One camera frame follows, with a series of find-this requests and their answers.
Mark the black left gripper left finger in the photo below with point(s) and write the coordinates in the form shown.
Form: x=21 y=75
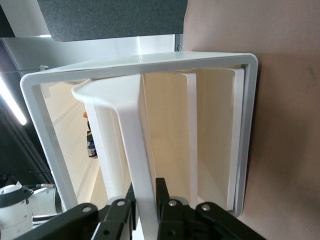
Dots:
x=112 y=220

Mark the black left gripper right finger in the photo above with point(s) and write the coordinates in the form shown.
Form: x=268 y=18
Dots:
x=180 y=222

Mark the white light strip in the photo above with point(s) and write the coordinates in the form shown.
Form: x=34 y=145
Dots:
x=12 y=100

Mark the dark grey felt panel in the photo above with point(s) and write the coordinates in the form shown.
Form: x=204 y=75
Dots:
x=112 y=17

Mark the aluminium frame profile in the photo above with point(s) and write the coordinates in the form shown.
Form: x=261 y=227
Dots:
x=178 y=41

